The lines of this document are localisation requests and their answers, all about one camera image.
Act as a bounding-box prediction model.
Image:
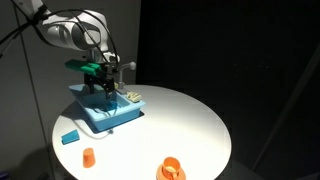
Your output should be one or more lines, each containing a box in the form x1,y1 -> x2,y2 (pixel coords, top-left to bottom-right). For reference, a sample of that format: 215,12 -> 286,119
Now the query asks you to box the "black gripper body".
84,64 -> 114,88

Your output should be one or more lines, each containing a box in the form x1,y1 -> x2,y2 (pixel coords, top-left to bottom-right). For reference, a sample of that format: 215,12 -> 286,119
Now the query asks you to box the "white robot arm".
11,0 -> 120,98

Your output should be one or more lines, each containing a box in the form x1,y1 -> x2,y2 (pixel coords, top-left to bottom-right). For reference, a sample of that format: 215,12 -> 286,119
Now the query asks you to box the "blue toy sink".
69,84 -> 145,131

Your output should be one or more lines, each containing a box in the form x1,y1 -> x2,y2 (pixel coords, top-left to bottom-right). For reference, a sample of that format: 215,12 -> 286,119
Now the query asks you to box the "orange mug on saucer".
162,157 -> 181,180

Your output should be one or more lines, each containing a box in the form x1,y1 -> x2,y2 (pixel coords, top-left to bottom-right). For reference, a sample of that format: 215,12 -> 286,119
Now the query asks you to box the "grey toy faucet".
117,61 -> 136,95

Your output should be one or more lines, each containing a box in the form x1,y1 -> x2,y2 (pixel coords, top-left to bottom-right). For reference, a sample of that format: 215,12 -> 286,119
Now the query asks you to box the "blue cup lying down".
61,130 -> 80,145

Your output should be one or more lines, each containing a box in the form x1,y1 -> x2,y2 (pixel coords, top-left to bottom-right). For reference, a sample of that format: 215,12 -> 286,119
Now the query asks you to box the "orange upside-down cup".
83,148 -> 96,168

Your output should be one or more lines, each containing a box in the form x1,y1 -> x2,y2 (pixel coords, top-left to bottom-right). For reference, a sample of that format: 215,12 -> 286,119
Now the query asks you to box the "orange saucer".
156,165 -> 186,180

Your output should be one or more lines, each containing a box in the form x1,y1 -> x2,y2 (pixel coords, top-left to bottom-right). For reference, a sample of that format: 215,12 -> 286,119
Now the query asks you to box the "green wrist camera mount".
65,59 -> 101,75

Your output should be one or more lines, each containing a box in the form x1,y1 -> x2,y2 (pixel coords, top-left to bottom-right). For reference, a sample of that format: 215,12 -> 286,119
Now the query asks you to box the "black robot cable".
0,8 -> 120,76

